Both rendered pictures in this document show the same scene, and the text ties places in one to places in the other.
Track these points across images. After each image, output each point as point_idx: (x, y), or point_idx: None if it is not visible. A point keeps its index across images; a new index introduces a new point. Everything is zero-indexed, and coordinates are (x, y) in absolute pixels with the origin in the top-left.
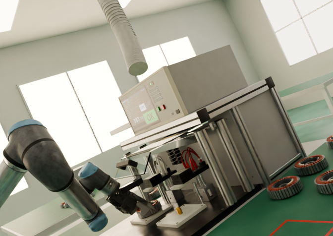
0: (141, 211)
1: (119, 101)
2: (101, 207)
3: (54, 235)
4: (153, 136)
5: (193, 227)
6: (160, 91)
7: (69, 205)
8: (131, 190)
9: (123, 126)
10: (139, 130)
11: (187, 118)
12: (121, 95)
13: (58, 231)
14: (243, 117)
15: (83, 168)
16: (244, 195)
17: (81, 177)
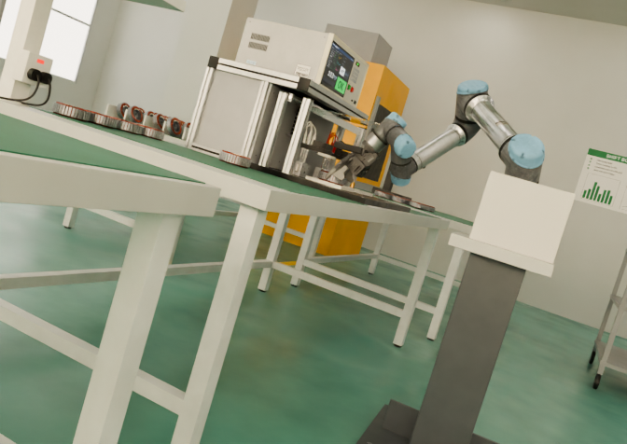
0: (352, 178)
1: (332, 39)
2: (159, 151)
3: (277, 189)
4: (341, 107)
5: (375, 197)
6: (357, 76)
7: (440, 156)
8: (85, 127)
9: None
10: (326, 86)
11: (364, 115)
12: (338, 37)
13: (257, 184)
14: None
15: (402, 118)
16: None
17: (404, 127)
